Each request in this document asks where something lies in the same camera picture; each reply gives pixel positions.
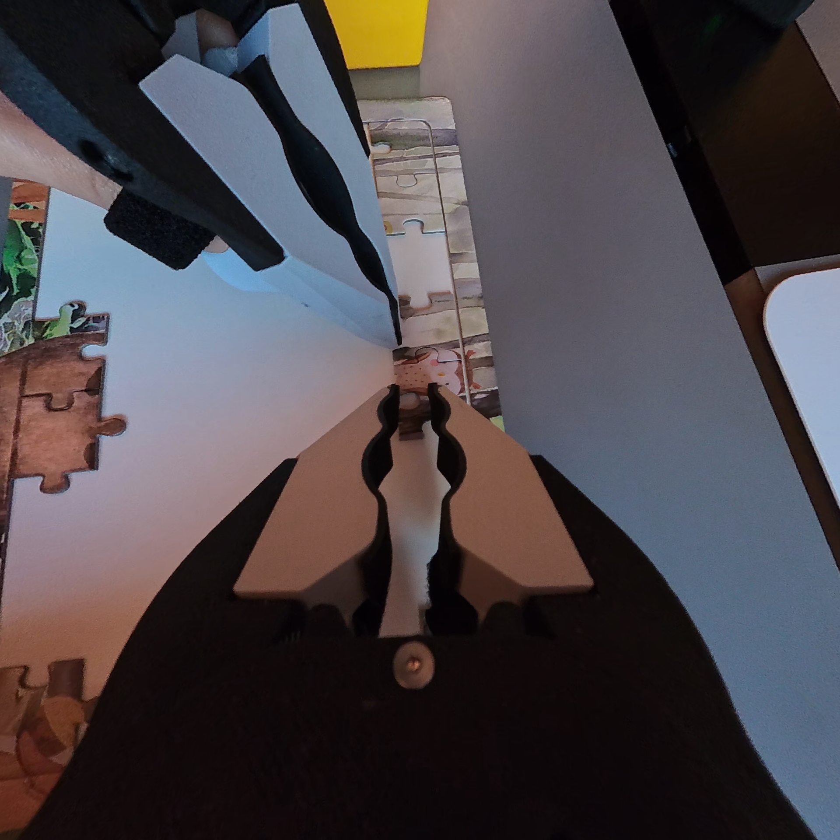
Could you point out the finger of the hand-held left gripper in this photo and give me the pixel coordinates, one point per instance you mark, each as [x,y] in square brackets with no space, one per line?
[315,79]
[223,144]

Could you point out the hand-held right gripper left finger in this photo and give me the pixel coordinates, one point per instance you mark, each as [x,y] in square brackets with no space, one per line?
[308,525]

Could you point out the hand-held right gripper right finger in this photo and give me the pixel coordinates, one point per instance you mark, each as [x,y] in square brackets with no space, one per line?
[518,525]

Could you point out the yellow plastic bin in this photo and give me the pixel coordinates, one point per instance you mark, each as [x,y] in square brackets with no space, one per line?
[374,33]

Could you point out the puzzle frame tray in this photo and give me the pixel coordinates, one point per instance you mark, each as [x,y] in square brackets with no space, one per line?
[229,394]

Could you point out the pale spotted puzzle piece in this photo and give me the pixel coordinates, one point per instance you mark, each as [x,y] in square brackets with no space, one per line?
[446,371]

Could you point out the grey desk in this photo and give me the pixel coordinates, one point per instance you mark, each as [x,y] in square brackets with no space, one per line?
[590,328]

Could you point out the person's left hand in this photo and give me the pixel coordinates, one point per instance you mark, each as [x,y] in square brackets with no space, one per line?
[39,151]

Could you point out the green white puzzle piece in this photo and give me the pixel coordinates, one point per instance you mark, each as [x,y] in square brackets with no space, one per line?
[72,318]

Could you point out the yellow brown puzzle piece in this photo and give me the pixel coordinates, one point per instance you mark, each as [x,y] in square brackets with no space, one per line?
[39,722]

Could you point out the white stand base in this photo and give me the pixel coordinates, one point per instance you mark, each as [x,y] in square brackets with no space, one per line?
[814,367]

